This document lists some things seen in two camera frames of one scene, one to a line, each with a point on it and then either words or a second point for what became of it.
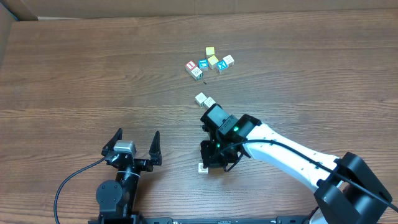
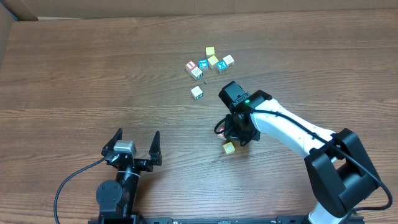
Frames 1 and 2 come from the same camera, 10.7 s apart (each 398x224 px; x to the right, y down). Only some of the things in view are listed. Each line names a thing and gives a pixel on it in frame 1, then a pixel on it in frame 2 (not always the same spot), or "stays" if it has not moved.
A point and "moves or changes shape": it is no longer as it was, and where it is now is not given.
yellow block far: [209, 51] stays
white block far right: [229, 60] stays
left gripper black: [137, 163] stays
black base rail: [128, 218] stays
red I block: [191, 65] stays
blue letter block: [203, 64] stays
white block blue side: [201, 170] moves or changes shape
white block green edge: [209, 102] moves or changes shape
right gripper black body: [212, 158] -> [235, 134]
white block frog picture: [200, 98] -> [196, 93]
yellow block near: [212, 62] stays
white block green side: [196, 73] stays
